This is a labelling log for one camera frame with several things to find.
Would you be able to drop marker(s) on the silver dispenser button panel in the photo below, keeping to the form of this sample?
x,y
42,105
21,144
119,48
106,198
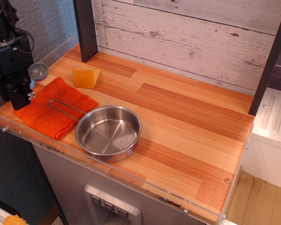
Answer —
x,y
106,209

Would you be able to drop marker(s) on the blue spoon with grey bowl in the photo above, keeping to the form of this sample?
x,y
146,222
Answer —
x,y
37,72

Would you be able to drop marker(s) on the dark right upright post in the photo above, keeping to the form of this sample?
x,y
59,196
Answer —
x,y
265,78

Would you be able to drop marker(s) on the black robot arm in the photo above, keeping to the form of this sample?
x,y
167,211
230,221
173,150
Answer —
x,y
8,20

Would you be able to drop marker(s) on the orange towel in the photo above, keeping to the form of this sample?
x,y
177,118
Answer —
x,y
53,110

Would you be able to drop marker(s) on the dark upright post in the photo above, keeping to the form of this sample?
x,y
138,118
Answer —
x,y
86,28
265,78

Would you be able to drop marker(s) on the grey toy kitchen cabinet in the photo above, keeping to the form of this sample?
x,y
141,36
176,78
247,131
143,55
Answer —
x,y
68,180

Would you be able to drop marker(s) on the steel pan with wire handle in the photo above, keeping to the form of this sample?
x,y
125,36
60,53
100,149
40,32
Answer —
x,y
108,133

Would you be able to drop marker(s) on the dark left upright post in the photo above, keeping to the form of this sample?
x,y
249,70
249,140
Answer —
x,y
86,28

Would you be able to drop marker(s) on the white cabinet at right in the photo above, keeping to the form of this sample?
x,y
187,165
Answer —
x,y
262,156

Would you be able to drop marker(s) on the clear acrylic guard rail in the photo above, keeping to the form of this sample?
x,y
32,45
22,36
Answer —
x,y
193,133

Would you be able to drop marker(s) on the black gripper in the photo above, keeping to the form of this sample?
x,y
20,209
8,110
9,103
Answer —
x,y
15,58

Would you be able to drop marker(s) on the yellow cheese wedge block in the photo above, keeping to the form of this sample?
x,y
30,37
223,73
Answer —
x,y
85,78

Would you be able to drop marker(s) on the orange cloth at bottom left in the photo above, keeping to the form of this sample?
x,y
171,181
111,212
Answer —
x,y
14,220

